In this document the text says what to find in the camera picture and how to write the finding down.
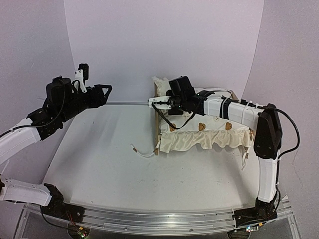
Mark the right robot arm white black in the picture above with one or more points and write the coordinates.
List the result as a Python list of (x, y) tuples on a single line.
[(263, 120)]

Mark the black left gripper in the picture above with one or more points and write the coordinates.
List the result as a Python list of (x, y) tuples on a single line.
[(95, 92)]

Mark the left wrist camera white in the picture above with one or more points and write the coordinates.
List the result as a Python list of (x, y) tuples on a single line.
[(81, 76)]

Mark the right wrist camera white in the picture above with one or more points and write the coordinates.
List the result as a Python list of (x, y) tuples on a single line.
[(162, 102)]

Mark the wooden pet bed frame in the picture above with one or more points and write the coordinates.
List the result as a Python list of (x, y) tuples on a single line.
[(157, 119)]

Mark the small circuit board with leds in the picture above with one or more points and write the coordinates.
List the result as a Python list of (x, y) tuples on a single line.
[(78, 232)]

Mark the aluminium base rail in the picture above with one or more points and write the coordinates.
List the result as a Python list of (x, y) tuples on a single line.
[(169, 224)]

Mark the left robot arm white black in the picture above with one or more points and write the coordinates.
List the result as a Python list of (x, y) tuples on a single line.
[(64, 101)]

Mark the bear print cushion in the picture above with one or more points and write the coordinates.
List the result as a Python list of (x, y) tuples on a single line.
[(204, 134)]

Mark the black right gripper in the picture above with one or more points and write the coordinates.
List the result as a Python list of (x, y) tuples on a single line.
[(181, 112)]

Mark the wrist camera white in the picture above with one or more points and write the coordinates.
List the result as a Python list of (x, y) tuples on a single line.
[(162, 102), (81, 76)]

